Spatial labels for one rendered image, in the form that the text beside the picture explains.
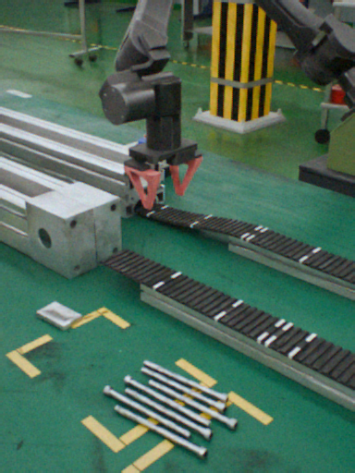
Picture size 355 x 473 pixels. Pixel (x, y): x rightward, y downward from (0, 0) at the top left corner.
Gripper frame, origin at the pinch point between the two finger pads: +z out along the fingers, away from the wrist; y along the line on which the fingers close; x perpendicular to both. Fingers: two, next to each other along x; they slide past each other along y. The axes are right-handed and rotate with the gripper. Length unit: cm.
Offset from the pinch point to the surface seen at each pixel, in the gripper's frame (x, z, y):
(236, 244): 16.4, 2.7, 1.1
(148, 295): 16.9, 2.6, 20.4
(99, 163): -10.5, -4.6, 5.0
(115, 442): 32, 4, 39
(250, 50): -181, 30, -270
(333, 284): 33.1, 2.6, 1.3
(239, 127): -177, 80, -257
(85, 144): -22.7, -3.6, -1.8
